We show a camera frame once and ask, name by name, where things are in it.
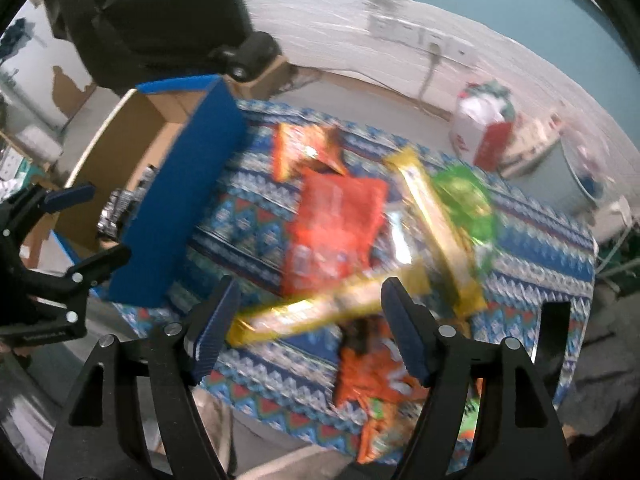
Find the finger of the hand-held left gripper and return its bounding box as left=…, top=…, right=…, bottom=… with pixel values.
left=29, top=243, right=132, bottom=329
left=0, top=183, right=97, bottom=242

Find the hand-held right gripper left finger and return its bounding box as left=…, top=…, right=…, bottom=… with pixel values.
left=42, top=276, right=242, bottom=480

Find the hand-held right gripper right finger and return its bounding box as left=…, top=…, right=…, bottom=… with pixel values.
left=381, top=277, right=574, bottom=480

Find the orange brown snack packet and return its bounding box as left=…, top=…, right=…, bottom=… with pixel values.
left=332, top=317, right=437, bottom=412

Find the orange green snack packet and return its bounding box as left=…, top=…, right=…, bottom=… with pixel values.
left=357, top=375, right=482, bottom=464

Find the gold long snack packet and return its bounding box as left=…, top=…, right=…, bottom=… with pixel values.
left=227, top=260, right=431, bottom=348
left=384, top=147, right=487, bottom=319

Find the blue cardboard box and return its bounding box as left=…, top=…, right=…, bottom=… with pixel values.
left=65, top=74, right=249, bottom=309

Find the red snack packet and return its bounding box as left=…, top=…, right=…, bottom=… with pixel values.
left=281, top=169, right=390, bottom=299

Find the small orange snack packet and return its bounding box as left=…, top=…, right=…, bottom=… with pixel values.
left=272, top=122, right=349, bottom=182

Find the black shiny snack packet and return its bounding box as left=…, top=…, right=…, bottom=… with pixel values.
left=97, top=165, right=157, bottom=242

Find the white teal socket box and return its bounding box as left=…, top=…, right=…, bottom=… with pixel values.
left=0, top=152, right=32, bottom=184

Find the grey printed blanket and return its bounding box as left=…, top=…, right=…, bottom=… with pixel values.
left=190, top=385, right=361, bottom=480

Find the blue patterned tablecloth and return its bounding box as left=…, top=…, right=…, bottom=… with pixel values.
left=110, top=100, right=599, bottom=477

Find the black office chair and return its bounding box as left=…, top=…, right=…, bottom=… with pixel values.
left=40, top=0, right=282, bottom=93

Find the red white paper bag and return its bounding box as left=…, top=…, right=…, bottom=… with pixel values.
left=449, top=80, right=517, bottom=171

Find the white plug with cable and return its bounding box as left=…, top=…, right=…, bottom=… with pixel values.
left=419, top=42, right=443, bottom=106

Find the white wall outlet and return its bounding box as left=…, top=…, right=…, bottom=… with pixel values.
left=427, top=31, right=454, bottom=57
left=400, top=22, right=427, bottom=47
left=452, top=40, right=477, bottom=65

